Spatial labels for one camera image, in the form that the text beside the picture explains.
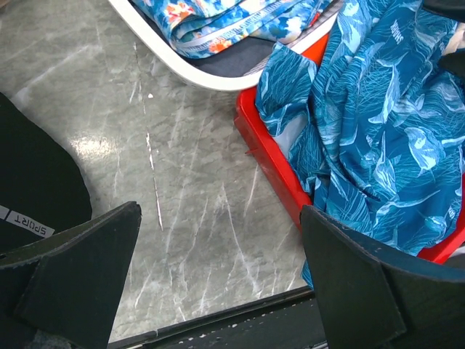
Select red plastic tray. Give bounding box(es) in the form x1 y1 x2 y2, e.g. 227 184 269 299
234 32 465 265

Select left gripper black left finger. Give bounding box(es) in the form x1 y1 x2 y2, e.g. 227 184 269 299
1 201 142 348

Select blue shark print shorts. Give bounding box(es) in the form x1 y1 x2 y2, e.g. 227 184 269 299
255 0 465 290

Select white perforated plastic basket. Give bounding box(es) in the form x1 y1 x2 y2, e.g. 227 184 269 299
110 1 343 92

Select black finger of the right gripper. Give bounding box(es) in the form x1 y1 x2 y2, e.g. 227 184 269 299
423 0 465 87

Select black sport shorts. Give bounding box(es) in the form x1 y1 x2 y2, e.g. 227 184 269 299
1 95 92 252

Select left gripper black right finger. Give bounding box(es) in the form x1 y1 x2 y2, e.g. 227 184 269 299
300 206 464 348

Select blue floral shorts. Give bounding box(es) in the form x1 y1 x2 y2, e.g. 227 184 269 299
133 0 330 59

